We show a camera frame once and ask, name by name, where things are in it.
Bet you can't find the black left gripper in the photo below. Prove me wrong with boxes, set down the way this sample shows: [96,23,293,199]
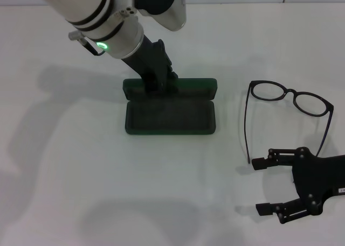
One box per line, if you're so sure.
[121,38,180,93]

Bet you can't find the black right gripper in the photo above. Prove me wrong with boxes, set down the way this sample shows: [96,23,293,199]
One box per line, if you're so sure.
[252,146,345,225]

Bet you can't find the green glasses case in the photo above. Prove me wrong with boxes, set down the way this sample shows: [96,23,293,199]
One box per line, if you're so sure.
[122,78,218,136]

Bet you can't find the black glasses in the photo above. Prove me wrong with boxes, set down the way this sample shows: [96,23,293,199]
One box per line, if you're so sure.
[244,80,334,165]

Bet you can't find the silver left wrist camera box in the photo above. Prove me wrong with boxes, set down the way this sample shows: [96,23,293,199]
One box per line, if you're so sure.
[126,0,187,32]

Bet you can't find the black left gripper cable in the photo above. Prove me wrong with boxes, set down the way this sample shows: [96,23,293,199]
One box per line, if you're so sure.
[68,31,108,56]

